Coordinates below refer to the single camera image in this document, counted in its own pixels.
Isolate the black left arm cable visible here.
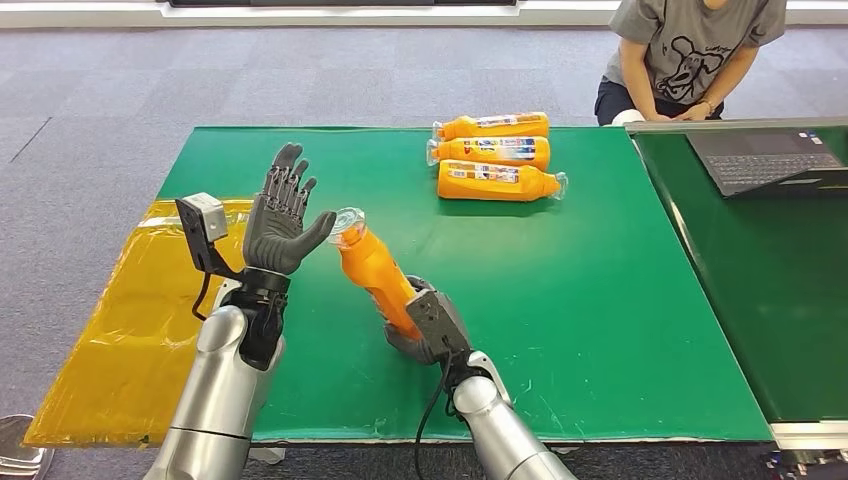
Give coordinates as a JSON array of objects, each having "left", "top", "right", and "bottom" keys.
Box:
[{"left": 191, "top": 271, "right": 213, "bottom": 323}]

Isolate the person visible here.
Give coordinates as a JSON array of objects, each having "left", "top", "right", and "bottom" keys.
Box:
[{"left": 594, "top": 0, "right": 788, "bottom": 127}]

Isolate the dark grey laptop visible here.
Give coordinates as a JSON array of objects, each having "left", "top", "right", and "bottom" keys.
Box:
[{"left": 685, "top": 129, "right": 848, "bottom": 199}]

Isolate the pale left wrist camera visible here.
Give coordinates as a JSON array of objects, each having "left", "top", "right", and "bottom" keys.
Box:
[{"left": 174, "top": 192, "right": 243, "bottom": 280}]

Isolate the orange bottle with clear cap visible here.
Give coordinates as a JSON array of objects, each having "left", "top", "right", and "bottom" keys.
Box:
[
  {"left": 437, "top": 159, "right": 570, "bottom": 203},
  {"left": 329, "top": 206, "right": 425, "bottom": 342},
  {"left": 425, "top": 135, "right": 552, "bottom": 172},
  {"left": 432, "top": 111, "right": 551, "bottom": 142}
]

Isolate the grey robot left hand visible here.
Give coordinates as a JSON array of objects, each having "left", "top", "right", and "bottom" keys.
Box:
[{"left": 242, "top": 142, "right": 338, "bottom": 277}]

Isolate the dark right wrist camera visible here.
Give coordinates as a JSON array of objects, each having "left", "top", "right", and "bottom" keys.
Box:
[{"left": 405, "top": 289, "right": 474, "bottom": 364}]

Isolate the yellow plastic sheet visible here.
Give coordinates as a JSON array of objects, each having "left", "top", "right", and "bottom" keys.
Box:
[{"left": 23, "top": 197, "right": 261, "bottom": 449}]

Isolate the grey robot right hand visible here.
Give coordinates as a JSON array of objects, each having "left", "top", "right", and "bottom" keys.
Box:
[{"left": 382, "top": 274, "right": 476, "bottom": 367}]

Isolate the shiny metal base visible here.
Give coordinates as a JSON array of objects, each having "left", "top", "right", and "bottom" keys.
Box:
[{"left": 0, "top": 413, "right": 56, "bottom": 480}]

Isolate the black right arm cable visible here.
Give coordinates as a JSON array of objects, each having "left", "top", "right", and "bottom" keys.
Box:
[{"left": 413, "top": 351, "right": 458, "bottom": 480}]

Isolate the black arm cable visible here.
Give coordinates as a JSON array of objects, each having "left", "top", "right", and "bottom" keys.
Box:
[
  {"left": 191, "top": 271, "right": 213, "bottom": 323},
  {"left": 413, "top": 351, "right": 458, "bottom": 480}
]

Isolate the green table with metal frame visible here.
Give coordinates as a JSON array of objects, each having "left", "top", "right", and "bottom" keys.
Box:
[{"left": 624, "top": 117, "right": 848, "bottom": 452}]

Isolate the green table mat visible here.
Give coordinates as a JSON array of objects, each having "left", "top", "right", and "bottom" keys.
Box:
[{"left": 157, "top": 125, "right": 775, "bottom": 444}]

